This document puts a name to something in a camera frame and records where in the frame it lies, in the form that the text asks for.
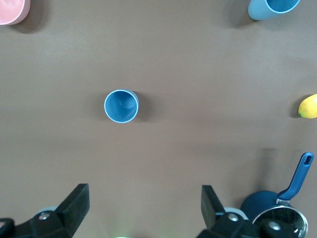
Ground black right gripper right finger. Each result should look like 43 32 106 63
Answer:
197 184 258 238

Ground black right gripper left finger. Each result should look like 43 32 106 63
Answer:
17 183 90 238

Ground blue plastic cup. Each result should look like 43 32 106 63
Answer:
248 0 301 21
104 89 140 124

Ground dark blue saucepan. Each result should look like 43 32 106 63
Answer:
240 152 315 224

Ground yellow lemon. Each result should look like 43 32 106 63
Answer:
298 93 317 119

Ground pink bowl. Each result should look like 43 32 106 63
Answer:
0 0 31 26

